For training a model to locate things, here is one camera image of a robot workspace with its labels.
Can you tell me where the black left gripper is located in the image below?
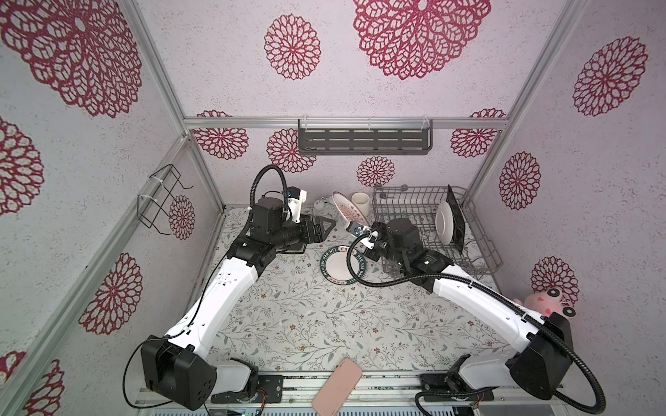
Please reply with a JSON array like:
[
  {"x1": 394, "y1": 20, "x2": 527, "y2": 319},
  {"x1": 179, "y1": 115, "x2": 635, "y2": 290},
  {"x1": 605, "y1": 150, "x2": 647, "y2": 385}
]
[{"x1": 271, "y1": 214, "x2": 335, "y2": 250}]

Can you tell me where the white round plate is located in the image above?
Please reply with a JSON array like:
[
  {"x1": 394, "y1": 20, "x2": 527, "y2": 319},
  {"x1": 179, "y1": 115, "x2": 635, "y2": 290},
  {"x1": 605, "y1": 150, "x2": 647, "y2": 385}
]
[
  {"x1": 435, "y1": 201, "x2": 454, "y2": 245},
  {"x1": 331, "y1": 192, "x2": 369, "y2": 228},
  {"x1": 319, "y1": 245, "x2": 367, "y2": 286}
]

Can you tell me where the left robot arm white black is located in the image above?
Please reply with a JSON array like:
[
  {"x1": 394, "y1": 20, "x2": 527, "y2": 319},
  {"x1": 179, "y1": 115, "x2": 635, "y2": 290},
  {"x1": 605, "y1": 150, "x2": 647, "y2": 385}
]
[{"x1": 135, "y1": 198, "x2": 336, "y2": 411}]

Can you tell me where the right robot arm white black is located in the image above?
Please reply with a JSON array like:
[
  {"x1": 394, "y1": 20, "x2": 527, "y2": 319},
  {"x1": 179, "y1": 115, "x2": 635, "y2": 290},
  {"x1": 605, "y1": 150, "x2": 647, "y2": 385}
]
[{"x1": 347, "y1": 218, "x2": 576, "y2": 400}]

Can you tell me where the white twin bell alarm clock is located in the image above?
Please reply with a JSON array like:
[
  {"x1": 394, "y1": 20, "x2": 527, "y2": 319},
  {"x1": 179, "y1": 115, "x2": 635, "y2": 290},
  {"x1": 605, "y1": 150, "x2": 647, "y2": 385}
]
[{"x1": 312, "y1": 195, "x2": 336, "y2": 216}]

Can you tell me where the white ceramic mug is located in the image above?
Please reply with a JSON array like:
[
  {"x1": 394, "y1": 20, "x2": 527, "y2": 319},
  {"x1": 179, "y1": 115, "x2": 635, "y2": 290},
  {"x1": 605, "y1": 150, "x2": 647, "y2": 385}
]
[{"x1": 351, "y1": 192, "x2": 371, "y2": 218}]

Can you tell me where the black square plate glossy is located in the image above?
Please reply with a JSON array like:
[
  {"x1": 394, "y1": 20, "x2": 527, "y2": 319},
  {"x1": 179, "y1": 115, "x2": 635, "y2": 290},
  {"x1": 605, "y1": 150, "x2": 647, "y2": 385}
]
[{"x1": 447, "y1": 185, "x2": 466, "y2": 255}]

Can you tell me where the pink phone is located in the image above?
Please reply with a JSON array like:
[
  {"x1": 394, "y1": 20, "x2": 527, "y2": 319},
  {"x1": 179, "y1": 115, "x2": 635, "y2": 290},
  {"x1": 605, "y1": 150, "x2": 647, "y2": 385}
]
[{"x1": 311, "y1": 358, "x2": 362, "y2": 416}]

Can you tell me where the pink pig plush toy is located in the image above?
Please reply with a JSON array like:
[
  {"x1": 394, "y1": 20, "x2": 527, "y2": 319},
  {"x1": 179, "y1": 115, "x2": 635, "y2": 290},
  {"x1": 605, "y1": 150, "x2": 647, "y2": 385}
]
[{"x1": 513, "y1": 288, "x2": 577, "y2": 318}]

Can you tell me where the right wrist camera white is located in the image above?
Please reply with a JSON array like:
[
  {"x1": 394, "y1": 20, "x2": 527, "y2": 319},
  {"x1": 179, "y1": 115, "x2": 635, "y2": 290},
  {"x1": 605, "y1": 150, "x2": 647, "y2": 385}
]
[{"x1": 358, "y1": 229, "x2": 379, "y2": 250}]

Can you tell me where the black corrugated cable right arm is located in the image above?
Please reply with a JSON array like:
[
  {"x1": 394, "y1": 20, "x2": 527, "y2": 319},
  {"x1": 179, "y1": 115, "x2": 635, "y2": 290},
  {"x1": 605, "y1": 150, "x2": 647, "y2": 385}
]
[{"x1": 346, "y1": 232, "x2": 607, "y2": 416}]

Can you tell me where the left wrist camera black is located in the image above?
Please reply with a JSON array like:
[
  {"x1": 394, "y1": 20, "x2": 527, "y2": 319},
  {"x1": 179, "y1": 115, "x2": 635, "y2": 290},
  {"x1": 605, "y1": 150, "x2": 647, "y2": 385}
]
[{"x1": 287, "y1": 187, "x2": 307, "y2": 224}]

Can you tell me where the grey wire dish rack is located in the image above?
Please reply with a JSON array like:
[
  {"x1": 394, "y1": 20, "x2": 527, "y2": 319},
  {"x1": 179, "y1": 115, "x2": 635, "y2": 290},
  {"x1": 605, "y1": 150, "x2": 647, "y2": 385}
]
[{"x1": 372, "y1": 185, "x2": 502, "y2": 279}]

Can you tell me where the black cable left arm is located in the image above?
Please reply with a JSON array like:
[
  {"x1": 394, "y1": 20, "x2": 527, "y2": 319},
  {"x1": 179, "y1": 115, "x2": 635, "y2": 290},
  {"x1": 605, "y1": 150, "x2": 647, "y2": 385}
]
[{"x1": 121, "y1": 165, "x2": 290, "y2": 409}]

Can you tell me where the grey wall shelf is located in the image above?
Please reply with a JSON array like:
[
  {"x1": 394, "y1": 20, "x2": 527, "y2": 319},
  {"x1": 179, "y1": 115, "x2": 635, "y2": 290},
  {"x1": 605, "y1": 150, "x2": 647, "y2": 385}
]
[{"x1": 297, "y1": 119, "x2": 433, "y2": 156}]

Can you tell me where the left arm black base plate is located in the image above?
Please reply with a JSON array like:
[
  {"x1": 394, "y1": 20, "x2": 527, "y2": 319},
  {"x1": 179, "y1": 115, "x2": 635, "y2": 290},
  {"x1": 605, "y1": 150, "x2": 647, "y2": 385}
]
[{"x1": 210, "y1": 374, "x2": 284, "y2": 405}]

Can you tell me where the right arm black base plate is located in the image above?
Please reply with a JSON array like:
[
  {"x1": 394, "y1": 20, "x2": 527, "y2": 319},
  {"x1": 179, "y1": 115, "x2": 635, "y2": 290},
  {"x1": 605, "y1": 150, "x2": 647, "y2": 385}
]
[{"x1": 419, "y1": 373, "x2": 494, "y2": 403}]

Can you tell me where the black wire wall holder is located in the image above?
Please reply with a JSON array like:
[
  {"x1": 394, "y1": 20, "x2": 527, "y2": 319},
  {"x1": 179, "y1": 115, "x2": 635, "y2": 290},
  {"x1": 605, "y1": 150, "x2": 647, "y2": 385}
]
[{"x1": 135, "y1": 164, "x2": 194, "y2": 240}]

